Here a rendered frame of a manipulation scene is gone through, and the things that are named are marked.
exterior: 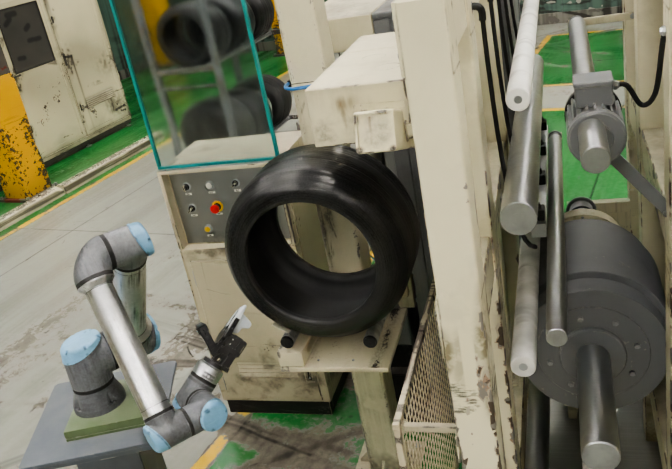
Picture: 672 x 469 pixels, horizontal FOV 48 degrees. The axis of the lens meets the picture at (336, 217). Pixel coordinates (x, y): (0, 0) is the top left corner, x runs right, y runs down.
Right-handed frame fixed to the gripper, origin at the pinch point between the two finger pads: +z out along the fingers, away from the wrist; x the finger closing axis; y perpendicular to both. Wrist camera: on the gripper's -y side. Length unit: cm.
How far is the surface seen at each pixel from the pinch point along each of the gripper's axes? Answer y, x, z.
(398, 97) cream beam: -13, 79, 57
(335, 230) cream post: 16.0, -12.4, 40.4
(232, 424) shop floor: 52, -118, -45
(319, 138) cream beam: -20, 65, 43
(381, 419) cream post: 80, -38, -6
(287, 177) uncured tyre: -15.1, 26.0, 38.0
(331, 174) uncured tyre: -6, 32, 45
